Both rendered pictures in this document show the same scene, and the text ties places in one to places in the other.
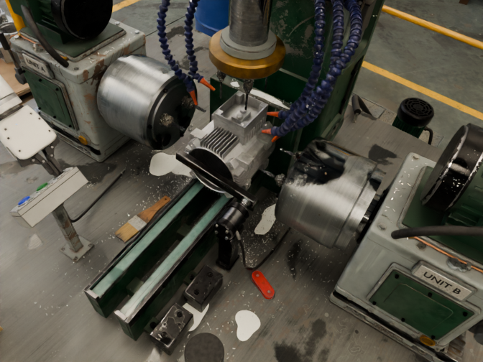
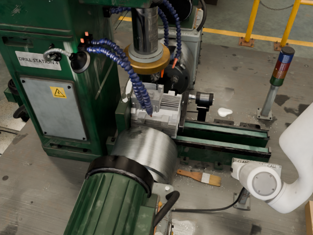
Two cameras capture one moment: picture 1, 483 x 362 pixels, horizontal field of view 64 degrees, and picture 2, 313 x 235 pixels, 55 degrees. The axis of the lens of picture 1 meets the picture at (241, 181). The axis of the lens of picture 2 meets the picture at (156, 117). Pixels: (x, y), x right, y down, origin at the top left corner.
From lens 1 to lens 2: 1.42 m
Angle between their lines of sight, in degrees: 64
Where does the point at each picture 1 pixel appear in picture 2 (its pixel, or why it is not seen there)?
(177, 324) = (248, 125)
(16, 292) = (286, 215)
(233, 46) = (161, 50)
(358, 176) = (173, 41)
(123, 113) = (173, 162)
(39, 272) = (268, 211)
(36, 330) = not seen: hidden behind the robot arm
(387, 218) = (190, 33)
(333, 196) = (185, 51)
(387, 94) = not seen: outside the picture
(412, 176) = (161, 29)
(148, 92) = (161, 136)
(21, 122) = not seen: hidden behind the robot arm
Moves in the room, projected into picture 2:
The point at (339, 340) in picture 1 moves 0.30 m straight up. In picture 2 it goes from (208, 83) to (215, 40)
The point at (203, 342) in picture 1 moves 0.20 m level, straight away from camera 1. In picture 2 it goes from (286, 50) to (249, 62)
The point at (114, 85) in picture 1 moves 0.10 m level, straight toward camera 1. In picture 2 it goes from (161, 164) to (182, 148)
